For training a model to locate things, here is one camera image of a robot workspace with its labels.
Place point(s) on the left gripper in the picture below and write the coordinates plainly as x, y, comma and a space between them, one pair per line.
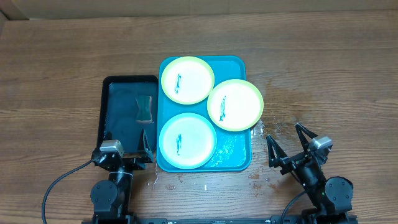
145, 157

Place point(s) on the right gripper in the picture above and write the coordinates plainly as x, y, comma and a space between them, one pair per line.
293, 162

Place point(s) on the light blue plate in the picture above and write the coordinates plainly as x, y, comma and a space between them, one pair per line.
187, 141

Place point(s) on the yellow-green plate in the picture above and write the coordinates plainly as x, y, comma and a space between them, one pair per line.
235, 105
187, 80

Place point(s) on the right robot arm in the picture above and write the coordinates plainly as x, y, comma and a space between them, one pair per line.
331, 198

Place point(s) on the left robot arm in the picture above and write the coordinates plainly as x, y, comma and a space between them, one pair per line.
111, 197

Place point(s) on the black water tray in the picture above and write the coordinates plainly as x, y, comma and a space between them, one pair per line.
119, 109

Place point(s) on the teal plastic serving tray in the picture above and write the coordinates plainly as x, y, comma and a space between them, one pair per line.
233, 151

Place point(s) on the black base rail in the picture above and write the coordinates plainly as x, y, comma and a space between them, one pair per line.
217, 221

